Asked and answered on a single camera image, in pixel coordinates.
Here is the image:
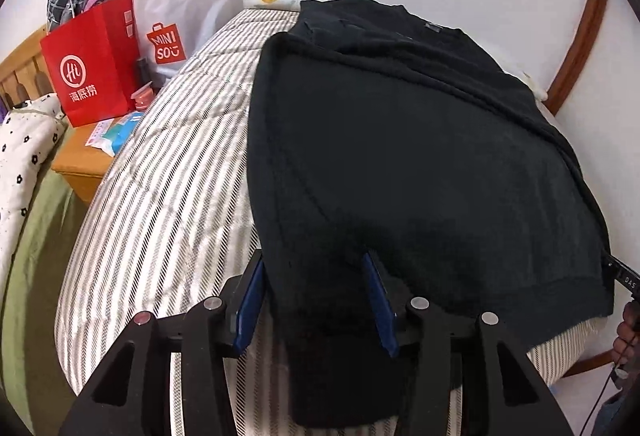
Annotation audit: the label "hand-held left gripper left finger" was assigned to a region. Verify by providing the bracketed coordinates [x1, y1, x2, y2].
[59, 250, 266, 436]

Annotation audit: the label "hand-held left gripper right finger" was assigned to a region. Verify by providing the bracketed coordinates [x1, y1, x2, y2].
[362, 252, 573, 436]

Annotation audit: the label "black sweatshirt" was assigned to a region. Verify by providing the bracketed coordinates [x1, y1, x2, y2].
[246, 0, 615, 429]

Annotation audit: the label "person's right hand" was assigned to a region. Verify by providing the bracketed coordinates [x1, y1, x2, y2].
[615, 301, 640, 367]

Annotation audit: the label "brown wooden baseboard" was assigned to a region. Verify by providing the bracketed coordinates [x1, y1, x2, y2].
[560, 351, 618, 379]

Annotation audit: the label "person's legs in jeans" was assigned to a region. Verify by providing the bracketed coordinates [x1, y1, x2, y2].
[592, 391, 640, 436]

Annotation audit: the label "striped bed blanket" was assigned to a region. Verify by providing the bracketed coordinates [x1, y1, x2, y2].
[54, 7, 608, 436]

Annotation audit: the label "green bed sheet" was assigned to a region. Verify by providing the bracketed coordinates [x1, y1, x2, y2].
[0, 151, 101, 422]

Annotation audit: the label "wooden nightstand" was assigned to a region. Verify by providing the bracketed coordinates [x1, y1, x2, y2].
[51, 111, 151, 207]

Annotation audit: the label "blue and white packets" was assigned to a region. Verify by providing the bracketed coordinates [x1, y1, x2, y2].
[85, 111, 146, 155]

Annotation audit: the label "pink lidded container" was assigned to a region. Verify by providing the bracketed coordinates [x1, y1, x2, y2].
[131, 83, 156, 111]

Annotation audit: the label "white floral pillow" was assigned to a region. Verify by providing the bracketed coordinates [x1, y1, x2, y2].
[0, 93, 68, 287]

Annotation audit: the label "red paper bag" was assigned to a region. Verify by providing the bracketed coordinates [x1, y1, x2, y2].
[40, 0, 143, 128]

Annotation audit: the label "white Miniso plastic bag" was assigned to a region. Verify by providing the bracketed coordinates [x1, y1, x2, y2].
[132, 0, 228, 81]

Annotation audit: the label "wooden headboard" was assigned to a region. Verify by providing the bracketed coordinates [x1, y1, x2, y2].
[0, 26, 63, 114]

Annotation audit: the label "black cable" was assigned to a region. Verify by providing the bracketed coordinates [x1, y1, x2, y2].
[577, 361, 631, 436]

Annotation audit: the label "brown wooden door frame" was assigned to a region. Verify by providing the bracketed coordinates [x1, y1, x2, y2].
[545, 0, 612, 104]

